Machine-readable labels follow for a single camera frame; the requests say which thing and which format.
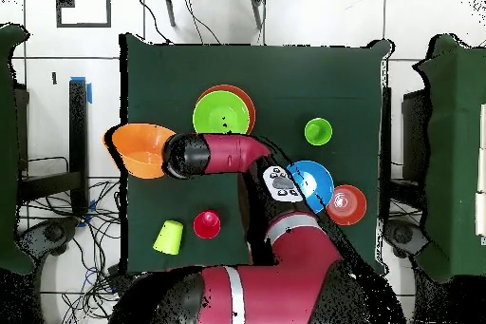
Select green plastic bowl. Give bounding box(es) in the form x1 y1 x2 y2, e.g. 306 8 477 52
192 89 252 136

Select lime green plastic cup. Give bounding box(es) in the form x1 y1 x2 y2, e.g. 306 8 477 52
152 219 184 257

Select large orange plastic bowl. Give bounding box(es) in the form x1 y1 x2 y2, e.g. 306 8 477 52
103 123 178 181

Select wide red plastic bowl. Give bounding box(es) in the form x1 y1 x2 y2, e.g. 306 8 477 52
195 84 257 136

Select red plastic cup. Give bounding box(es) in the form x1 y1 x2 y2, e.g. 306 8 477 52
192 209 222 240

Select blue plastic bowl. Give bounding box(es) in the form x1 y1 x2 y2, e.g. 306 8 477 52
286 160 336 215

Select dark green tablecloth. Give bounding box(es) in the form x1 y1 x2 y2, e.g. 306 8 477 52
119 32 392 277

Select small red plastic bowl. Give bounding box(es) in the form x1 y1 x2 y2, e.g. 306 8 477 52
325 183 368 227

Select black metal bar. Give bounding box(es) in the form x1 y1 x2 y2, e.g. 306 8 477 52
381 86 392 222

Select blue tape strip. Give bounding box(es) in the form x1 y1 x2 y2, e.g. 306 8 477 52
70 75 94 105

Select black rounded stand foot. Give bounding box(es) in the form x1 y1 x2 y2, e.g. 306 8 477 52
382 218 432 260
16 216 80 258

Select green cloth side table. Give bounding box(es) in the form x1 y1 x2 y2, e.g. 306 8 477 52
0 22 36 276
412 33 486 284

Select white boxes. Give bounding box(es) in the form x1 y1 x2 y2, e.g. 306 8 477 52
474 102 486 238

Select black metal stand frame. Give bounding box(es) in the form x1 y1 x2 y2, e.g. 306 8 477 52
16 79 89 216

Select bundle of floor cables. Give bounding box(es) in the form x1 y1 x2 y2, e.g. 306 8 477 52
16 177 126 324

